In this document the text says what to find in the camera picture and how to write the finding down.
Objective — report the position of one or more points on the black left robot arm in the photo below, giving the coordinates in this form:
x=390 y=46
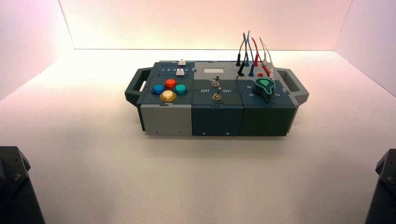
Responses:
x=17 y=194

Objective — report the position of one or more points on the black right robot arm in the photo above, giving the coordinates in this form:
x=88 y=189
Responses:
x=383 y=198

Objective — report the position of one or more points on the green round push button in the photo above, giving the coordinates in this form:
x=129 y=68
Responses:
x=180 y=89

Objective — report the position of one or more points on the yellow round push button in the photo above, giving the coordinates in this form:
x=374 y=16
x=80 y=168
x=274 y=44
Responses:
x=168 y=96

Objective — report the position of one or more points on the red round push button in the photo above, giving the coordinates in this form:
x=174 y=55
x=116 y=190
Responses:
x=170 y=83

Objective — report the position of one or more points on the blue round push button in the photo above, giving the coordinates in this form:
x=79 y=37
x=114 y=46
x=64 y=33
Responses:
x=158 y=89

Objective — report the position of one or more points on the dark teal grey control box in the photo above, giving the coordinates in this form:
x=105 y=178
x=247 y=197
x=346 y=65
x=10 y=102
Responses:
x=216 y=120

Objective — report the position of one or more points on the white slider knob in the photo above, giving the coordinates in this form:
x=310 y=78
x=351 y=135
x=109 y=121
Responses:
x=180 y=72
x=182 y=62

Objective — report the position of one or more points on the black green rotary knob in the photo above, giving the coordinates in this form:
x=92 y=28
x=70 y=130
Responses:
x=263 y=89

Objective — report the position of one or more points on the metal toggle switch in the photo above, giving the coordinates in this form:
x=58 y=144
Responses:
x=216 y=83
x=217 y=96

